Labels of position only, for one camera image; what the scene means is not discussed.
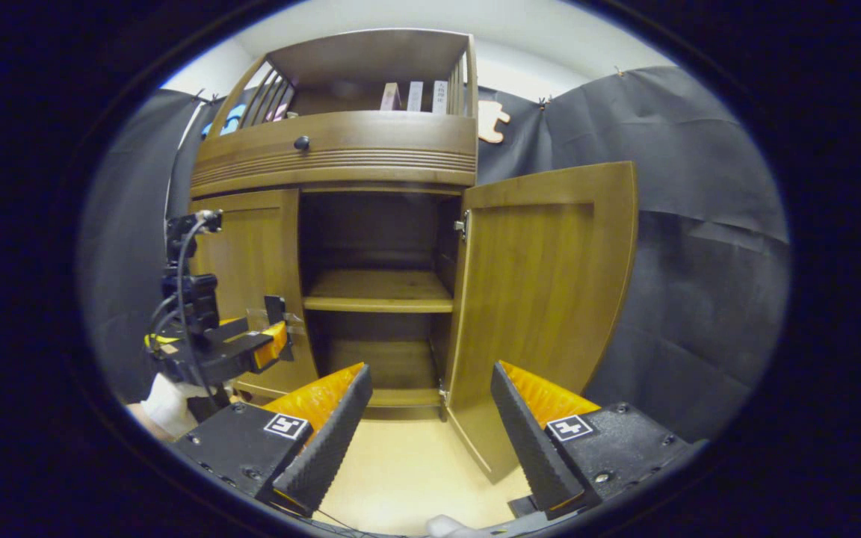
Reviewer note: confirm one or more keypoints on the wooden drawer with black knob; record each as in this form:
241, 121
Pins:
386, 146

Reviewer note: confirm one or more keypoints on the black backdrop cloth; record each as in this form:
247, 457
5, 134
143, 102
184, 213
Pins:
699, 261

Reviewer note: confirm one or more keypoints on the wooden double-door shoe cabinet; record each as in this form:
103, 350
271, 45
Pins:
371, 56

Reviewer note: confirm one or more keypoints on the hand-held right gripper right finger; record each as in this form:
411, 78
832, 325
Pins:
531, 448

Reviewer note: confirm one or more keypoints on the wooden shoe cabinet door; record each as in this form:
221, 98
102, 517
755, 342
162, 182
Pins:
251, 246
542, 299

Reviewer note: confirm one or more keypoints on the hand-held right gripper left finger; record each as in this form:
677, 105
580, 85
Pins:
329, 444

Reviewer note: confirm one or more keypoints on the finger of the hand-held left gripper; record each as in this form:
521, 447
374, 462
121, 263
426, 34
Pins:
235, 324
266, 347

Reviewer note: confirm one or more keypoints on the wooden inner shelf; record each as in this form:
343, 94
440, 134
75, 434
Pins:
378, 291

